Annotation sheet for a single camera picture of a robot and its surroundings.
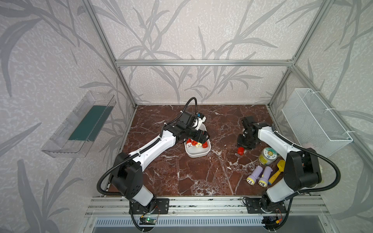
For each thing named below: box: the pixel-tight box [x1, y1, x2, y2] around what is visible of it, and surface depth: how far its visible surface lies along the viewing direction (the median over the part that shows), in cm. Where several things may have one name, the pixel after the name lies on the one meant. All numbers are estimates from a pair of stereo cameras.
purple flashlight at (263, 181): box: [257, 166, 272, 188], surface depth 82 cm
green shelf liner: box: [68, 105, 114, 142], surface depth 68 cm
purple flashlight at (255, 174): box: [246, 165, 264, 186], surface depth 83 cm
